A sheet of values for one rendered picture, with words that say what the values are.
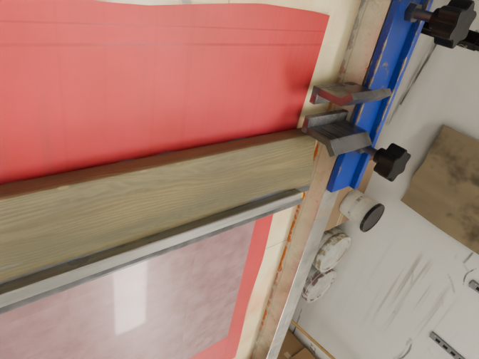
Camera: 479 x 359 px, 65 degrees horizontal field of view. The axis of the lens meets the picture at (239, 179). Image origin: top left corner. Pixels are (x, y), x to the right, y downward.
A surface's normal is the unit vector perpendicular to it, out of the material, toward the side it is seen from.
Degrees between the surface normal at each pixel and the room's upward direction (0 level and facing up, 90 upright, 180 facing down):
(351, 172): 2
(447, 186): 90
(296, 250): 90
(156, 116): 2
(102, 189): 13
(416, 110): 90
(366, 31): 90
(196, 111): 2
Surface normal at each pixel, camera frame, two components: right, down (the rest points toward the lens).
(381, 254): -0.77, 0.22
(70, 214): 0.63, 0.33
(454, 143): -0.67, -0.11
